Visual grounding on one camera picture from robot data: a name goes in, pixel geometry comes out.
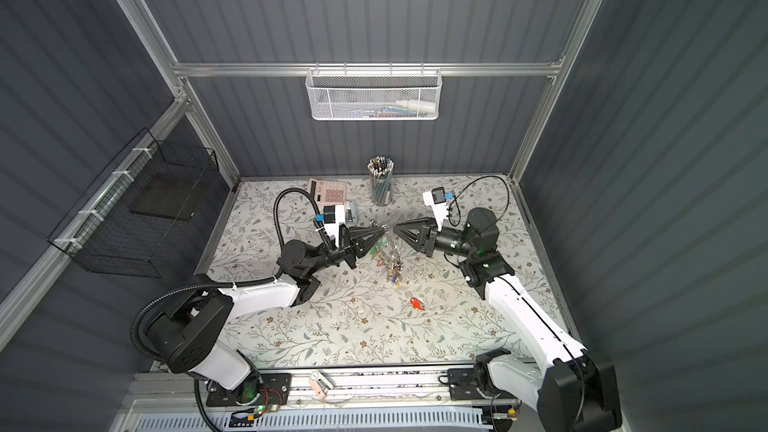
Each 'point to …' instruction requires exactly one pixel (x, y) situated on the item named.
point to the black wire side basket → (136, 220)
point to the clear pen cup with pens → (381, 170)
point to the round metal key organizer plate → (386, 254)
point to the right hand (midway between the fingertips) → (400, 234)
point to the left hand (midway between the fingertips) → (384, 233)
